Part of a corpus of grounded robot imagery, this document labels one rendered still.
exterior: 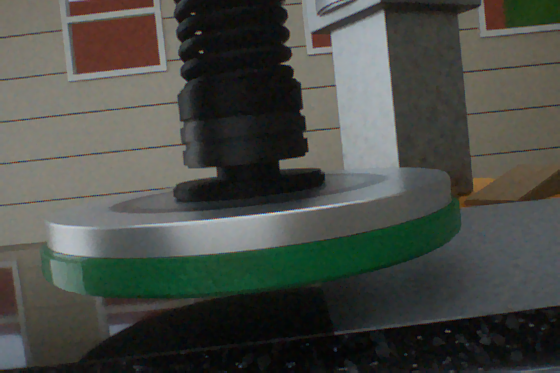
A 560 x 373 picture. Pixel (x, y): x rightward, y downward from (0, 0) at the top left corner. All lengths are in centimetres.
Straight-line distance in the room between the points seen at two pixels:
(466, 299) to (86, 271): 17
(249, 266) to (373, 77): 90
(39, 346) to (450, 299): 19
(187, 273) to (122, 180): 647
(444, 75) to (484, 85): 568
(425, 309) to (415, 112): 82
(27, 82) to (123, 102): 119
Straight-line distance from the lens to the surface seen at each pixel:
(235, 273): 19
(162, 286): 20
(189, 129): 28
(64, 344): 28
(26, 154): 708
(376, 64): 106
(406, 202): 22
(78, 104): 683
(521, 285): 29
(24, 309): 36
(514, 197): 96
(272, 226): 19
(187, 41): 28
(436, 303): 26
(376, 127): 107
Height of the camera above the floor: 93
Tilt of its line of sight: 3 degrees down
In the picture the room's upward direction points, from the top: 6 degrees counter-clockwise
